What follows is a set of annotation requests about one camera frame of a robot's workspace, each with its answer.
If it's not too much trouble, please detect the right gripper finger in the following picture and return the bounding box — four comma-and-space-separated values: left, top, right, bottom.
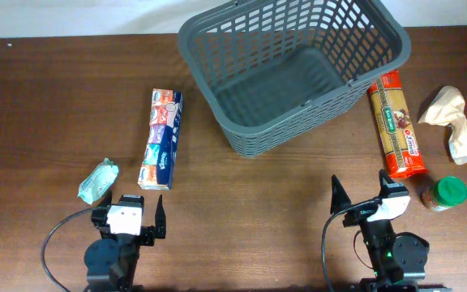
330, 174, 351, 215
379, 170, 394, 198

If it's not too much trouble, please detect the spaghetti pasta package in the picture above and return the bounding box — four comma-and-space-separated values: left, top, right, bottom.
368, 70, 428, 178

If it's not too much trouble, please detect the green lid jar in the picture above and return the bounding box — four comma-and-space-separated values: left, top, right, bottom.
421, 176, 467, 212

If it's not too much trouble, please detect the grey plastic basket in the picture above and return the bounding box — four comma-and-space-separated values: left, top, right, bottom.
177, 0, 411, 157

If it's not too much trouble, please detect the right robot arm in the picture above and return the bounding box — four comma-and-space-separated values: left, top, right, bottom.
321, 170, 430, 291

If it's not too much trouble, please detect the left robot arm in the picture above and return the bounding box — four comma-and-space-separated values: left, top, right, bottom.
84, 191, 167, 292

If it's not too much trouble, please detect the light green wipes pack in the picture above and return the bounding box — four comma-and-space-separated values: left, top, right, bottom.
77, 158, 119, 205

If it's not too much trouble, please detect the tissue packs multipack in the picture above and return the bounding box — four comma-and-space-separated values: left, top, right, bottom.
137, 88, 183, 190

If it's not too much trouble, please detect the crumpled beige paper bag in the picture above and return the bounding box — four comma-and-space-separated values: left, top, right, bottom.
418, 86, 467, 165

